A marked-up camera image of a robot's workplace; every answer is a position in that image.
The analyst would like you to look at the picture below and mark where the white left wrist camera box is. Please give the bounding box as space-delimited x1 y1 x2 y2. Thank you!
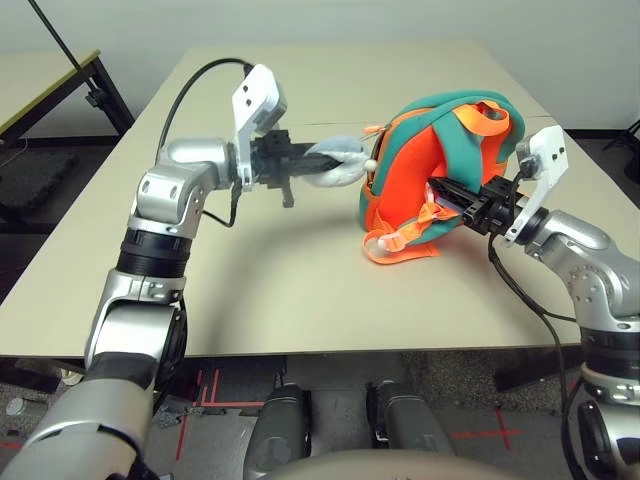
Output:
231 63 289 194

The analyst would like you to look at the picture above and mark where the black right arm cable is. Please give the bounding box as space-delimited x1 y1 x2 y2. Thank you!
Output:
487 232 586 480

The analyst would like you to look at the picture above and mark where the teal and orange backpack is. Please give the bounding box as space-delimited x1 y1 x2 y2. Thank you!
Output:
358 89 526 265

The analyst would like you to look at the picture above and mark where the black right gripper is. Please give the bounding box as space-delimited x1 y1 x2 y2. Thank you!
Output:
427 175 531 236

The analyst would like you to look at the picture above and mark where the grey left robot leg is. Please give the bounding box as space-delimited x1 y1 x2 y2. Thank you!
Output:
247 382 311 471

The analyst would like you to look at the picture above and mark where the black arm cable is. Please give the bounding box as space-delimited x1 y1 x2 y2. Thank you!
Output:
149 58 254 401
487 232 586 480

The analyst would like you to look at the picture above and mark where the beige side table black frame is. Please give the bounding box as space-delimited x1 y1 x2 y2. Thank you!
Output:
0 48 136 146

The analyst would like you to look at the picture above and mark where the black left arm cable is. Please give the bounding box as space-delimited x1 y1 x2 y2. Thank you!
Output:
149 58 254 401

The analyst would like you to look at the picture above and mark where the grey robot leg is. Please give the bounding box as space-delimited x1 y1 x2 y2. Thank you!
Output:
247 382 311 471
367 379 446 454

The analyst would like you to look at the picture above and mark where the black floor mat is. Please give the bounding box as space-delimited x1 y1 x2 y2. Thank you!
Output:
0 152 79 234

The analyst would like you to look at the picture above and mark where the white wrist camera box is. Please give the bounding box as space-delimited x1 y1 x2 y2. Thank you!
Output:
231 63 289 194
503 124 571 246

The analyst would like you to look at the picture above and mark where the black table underframe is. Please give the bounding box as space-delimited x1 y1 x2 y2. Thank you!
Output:
0 355 587 395

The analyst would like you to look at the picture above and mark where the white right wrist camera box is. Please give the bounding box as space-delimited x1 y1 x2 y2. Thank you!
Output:
503 124 571 246

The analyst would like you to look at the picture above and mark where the beige robot torso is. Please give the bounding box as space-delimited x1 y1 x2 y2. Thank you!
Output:
239 447 501 480

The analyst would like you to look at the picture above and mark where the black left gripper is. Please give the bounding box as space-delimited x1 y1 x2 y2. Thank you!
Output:
250 129 345 209

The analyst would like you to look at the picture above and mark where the grey right robot leg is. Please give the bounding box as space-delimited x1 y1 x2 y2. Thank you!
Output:
367 379 446 454

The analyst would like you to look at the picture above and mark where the thin black stand pole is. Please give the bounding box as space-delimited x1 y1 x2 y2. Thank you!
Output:
27 0 109 109

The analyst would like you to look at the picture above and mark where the dark speckled floor mat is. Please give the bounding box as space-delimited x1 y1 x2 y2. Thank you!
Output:
399 352 566 416

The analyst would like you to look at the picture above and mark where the grey white plush shark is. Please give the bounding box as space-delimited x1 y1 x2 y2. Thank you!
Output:
304 134 379 189

